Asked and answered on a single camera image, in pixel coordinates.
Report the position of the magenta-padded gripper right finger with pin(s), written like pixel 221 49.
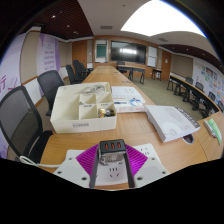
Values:
pixel 151 170

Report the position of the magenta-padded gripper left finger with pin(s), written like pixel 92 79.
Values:
pixel 71 170

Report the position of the black block charger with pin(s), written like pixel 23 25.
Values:
pixel 112 145

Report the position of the white power strip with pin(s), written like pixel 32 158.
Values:
pixel 113 176

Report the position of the white compartment organizer box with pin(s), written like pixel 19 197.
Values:
pixel 83 126

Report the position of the round silver table grommet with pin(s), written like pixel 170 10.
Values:
pixel 188 139

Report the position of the white book with dark stripe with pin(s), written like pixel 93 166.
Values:
pixel 170 121

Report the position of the small brass metal parts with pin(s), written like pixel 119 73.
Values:
pixel 106 113

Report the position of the white pen box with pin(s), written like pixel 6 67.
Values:
pixel 210 128

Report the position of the green and white booklet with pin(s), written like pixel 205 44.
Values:
pixel 217 131

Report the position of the black mesh office chair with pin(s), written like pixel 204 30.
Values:
pixel 50 83
pixel 16 116

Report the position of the white printed paper sheet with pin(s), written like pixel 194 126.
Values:
pixel 125 91

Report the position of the long wooden side table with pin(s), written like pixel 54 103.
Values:
pixel 193 89

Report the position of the row of black chairs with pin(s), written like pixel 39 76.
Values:
pixel 200 87

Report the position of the group of black office chairs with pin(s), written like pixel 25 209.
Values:
pixel 71 73

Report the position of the small dark side desk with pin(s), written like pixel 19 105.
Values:
pixel 156 70

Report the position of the black desk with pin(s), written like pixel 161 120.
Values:
pixel 131 68

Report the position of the brown wooden door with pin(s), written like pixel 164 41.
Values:
pixel 79 53
pixel 166 65

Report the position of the plain white whiteboard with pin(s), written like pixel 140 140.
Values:
pixel 152 56

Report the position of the whiteboard with green panel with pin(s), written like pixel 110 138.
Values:
pixel 101 50

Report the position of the large bright ceiling light panel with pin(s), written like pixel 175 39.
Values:
pixel 156 18

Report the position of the group of colourful wall posters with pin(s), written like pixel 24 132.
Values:
pixel 213 80

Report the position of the large black wall screen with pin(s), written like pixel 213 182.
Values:
pixel 128 52

